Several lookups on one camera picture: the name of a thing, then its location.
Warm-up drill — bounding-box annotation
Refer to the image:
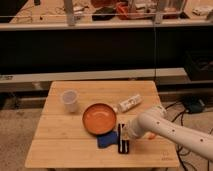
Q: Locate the black striped whiteboard eraser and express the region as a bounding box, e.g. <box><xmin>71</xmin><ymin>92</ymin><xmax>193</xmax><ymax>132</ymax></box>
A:
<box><xmin>118</xmin><ymin>123</ymin><xmax>129</xmax><ymax>154</ymax></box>

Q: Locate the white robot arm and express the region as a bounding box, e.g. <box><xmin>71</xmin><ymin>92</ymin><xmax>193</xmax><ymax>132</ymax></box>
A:
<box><xmin>123</xmin><ymin>105</ymin><xmax>213</xmax><ymax>162</ymax></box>

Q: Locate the white plastic bottle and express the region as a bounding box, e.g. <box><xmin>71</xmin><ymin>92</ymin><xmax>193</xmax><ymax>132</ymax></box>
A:
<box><xmin>116</xmin><ymin>94</ymin><xmax>142</xmax><ymax>113</ymax></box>

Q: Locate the orange round plate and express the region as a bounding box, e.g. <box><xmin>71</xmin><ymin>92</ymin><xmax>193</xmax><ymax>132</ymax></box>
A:
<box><xmin>82</xmin><ymin>103</ymin><xmax>117</xmax><ymax>135</ymax></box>

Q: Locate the clear plastic cup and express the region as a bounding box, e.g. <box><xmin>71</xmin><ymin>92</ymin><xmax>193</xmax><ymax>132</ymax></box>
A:
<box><xmin>60</xmin><ymin>90</ymin><xmax>78</xmax><ymax>113</ymax></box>

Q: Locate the blue cloth piece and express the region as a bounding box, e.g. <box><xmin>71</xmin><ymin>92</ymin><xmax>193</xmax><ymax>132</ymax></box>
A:
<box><xmin>97</xmin><ymin>131</ymin><xmax>118</xmax><ymax>148</ymax></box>

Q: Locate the orange carrot toy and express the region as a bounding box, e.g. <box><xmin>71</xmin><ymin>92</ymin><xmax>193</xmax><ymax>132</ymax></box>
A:
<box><xmin>148</xmin><ymin>133</ymin><xmax>157</xmax><ymax>140</ymax></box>

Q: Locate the wooden slatted table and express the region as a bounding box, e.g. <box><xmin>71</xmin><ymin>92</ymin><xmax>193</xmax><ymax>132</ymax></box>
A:
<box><xmin>25</xmin><ymin>81</ymin><xmax>179</xmax><ymax>169</ymax></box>

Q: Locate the black power adapter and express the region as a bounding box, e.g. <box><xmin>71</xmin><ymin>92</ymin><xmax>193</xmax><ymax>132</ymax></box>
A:
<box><xmin>182</xmin><ymin>97</ymin><xmax>205</xmax><ymax>114</ymax></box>

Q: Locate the black box on right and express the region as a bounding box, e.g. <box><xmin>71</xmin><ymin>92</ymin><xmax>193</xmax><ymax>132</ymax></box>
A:
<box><xmin>184</xmin><ymin>51</ymin><xmax>213</xmax><ymax>81</ymax></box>

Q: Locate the long workbench shelf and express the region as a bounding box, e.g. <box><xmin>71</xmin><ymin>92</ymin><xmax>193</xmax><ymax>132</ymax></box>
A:
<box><xmin>0</xmin><ymin>0</ymin><xmax>213</xmax><ymax>31</ymax></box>

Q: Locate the vertical black cable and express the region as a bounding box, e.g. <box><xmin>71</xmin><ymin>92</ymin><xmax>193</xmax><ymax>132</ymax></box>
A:
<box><xmin>153</xmin><ymin>21</ymin><xmax>158</xmax><ymax>81</ymax></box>

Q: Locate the black floor cable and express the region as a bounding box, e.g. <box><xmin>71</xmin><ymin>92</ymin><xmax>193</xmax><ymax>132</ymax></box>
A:
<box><xmin>163</xmin><ymin>101</ymin><xmax>199</xmax><ymax>171</ymax></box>

